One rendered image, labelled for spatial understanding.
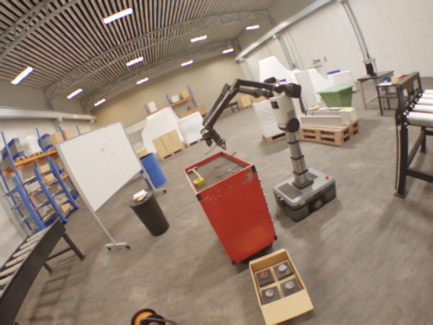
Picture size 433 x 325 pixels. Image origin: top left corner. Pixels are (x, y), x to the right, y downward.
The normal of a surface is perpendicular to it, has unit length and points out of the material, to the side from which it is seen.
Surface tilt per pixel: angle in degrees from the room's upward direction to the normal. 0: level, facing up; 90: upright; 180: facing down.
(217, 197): 90
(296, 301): 25
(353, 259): 0
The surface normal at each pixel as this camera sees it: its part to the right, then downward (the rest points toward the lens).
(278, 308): -0.31, -0.68
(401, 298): -0.37, -0.88
